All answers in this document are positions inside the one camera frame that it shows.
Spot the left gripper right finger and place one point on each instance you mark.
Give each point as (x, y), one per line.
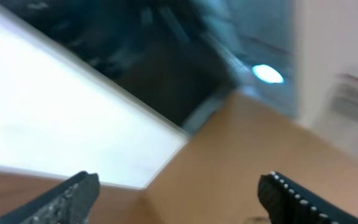
(288, 202)

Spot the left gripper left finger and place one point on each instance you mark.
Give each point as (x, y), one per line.
(67, 203)

